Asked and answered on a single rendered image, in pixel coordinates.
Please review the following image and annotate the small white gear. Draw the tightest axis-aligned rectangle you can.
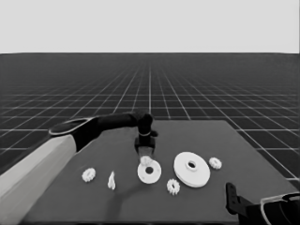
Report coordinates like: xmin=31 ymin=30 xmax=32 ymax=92
xmin=140 ymin=155 xmax=154 ymax=167
xmin=208 ymin=157 xmax=223 ymax=171
xmin=81 ymin=167 xmax=97 ymax=183
xmin=166 ymin=178 xmax=181 ymax=196

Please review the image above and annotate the large thick white disc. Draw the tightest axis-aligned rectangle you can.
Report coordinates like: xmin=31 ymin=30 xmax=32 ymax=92
xmin=172 ymin=151 xmax=212 ymax=188

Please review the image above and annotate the white round carrier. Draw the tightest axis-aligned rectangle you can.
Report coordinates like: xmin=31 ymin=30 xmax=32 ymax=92
xmin=137 ymin=158 xmax=162 ymax=185

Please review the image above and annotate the small white T-shaped piece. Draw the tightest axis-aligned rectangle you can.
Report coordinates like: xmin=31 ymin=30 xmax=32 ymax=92
xmin=107 ymin=170 xmax=117 ymax=191

